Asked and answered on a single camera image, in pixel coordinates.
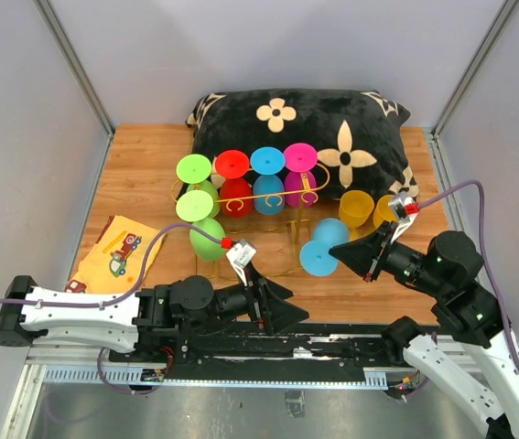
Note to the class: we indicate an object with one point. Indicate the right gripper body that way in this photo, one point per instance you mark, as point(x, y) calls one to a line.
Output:
point(392, 227)

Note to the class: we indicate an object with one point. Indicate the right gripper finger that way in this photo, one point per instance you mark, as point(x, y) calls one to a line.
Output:
point(369, 245)
point(363, 265)

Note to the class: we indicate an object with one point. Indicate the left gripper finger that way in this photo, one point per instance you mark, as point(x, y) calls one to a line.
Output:
point(275, 291)
point(285, 315)

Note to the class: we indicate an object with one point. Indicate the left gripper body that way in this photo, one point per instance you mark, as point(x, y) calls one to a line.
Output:
point(263, 312)

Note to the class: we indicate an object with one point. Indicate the yellow wine glass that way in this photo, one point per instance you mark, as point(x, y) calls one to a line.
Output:
point(383, 212)
point(355, 211)

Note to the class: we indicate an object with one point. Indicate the blue wine glass front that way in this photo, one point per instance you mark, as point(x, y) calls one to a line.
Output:
point(314, 255)

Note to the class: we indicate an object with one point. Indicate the blue wine glass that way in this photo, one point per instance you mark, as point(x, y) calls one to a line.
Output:
point(314, 255)
point(267, 162)

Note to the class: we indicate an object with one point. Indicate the green wine glass front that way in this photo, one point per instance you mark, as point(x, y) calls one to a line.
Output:
point(202, 238)

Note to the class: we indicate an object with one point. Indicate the green wine glass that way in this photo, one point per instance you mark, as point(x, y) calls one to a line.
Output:
point(202, 238)
point(194, 171)

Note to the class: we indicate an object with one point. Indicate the green wine glass back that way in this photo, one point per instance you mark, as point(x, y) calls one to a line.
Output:
point(194, 171)

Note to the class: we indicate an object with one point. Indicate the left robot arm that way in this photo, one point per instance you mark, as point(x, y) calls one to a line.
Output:
point(165, 316)

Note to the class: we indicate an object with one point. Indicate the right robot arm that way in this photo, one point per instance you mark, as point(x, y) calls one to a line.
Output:
point(464, 309)

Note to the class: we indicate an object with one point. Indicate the magenta wine glass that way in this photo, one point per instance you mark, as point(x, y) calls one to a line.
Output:
point(300, 157)

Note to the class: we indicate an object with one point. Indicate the red wine glass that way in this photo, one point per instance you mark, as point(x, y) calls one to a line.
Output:
point(232, 163)

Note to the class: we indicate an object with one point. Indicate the blue wine glass back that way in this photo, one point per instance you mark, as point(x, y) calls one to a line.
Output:
point(267, 162)

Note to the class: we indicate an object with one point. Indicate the black floral pillow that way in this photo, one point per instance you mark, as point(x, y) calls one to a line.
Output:
point(356, 134)

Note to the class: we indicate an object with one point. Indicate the yellow truck print cloth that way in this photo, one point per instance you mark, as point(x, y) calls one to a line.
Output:
point(115, 260)

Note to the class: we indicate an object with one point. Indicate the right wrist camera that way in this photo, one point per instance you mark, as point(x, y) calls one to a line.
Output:
point(404, 212)

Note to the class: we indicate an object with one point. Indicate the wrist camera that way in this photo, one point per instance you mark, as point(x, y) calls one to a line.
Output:
point(404, 212)
point(239, 257)

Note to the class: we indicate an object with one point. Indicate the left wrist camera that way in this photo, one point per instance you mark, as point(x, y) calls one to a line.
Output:
point(239, 257)

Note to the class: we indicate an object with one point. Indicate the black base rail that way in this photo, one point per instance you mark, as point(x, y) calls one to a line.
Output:
point(309, 355)

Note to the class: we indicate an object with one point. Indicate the gold wire glass rack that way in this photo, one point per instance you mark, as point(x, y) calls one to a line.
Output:
point(292, 226)

